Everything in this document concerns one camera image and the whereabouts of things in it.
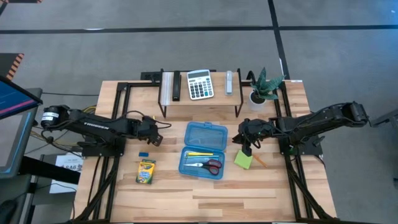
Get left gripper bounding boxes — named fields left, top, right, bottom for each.
left=136, top=116, right=164, bottom=147

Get snake plant in white pot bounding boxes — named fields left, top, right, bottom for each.
left=248, top=67, right=286, bottom=112

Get grey stapler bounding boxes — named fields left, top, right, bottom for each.
left=224, top=70, right=234, bottom=96

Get black stapler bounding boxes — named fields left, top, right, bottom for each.
left=172, top=70, right=182, bottom=102

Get white desk calculator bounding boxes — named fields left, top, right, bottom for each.
left=186, top=68, right=215, bottom=101

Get bundle of cables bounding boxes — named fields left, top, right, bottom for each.
left=24, top=105, right=97, bottom=156

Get clear plastic ruler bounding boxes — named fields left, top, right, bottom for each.
left=161, top=72, right=174, bottom=106

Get white paper sheet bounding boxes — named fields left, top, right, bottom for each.
left=49, top=153, right=85, bottom=194

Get yellow crayon box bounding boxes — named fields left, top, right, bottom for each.
left=135, top=158, right=157, bottom=185

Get black power strip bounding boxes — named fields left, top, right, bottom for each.
left=140, top=70, right=163, bottom=82

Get black orange striped mat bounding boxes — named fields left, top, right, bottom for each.
left=0, top=52, right=25, bottom=82

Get red and black scissors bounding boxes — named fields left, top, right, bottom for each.
left=183, top=159, right=223, bottom=176

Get blue translucent pencil case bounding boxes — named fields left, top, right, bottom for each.
left=178, top=121, right=229, bottom=180

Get grey metal stand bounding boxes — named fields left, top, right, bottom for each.
left=369, top=108, right=398, bottom=128

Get wooden shelf riser black legs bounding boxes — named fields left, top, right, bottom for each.
left=157, top=68, right=244, bottom=118

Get green sticky note pad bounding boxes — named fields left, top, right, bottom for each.
left=233, top=149, right=254, bottom=170

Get black support beam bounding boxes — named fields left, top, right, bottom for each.
left=18, top=155, right=81, bottom=185

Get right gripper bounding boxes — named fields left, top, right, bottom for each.
left=231, top=119, right=275, bottom=157

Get orange pencil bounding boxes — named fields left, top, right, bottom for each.
left=252, top=154, right=269, bottom=169

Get black aluminium table frame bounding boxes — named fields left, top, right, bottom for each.
left=70, top=80, right=340, bottom=224

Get monitor with blue screen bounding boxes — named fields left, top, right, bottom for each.
left=0, top=75, right=44, bottom=121

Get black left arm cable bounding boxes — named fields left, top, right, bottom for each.
left=123, top=110, right=172, bottom=129

